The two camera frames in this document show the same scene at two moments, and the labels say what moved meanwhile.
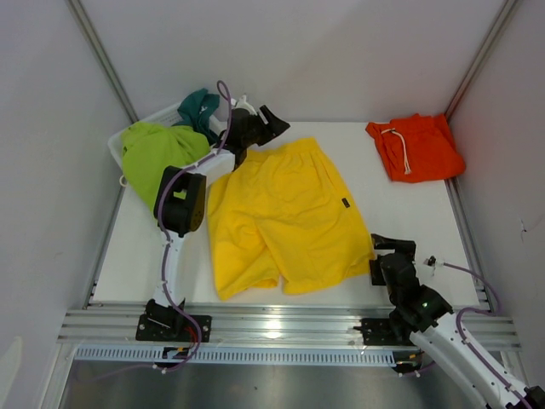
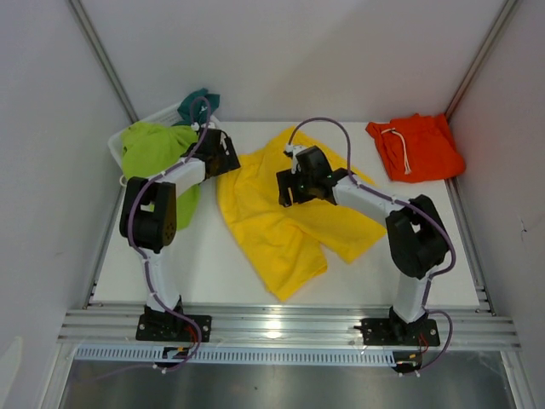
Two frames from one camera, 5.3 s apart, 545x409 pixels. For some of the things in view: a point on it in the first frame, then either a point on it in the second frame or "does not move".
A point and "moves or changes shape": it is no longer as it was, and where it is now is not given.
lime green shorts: (148, 149) does not move
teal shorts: (195, 110) does not move
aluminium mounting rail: (269, 327) does not move
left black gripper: (274, 127) → (230, 161)
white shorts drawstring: (407, 170) does not move
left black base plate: (147, 331) does not move
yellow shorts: (283, 212) moves or changes shape
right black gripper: (407, 247) → (285, 181)
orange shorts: (416, 149) does not move
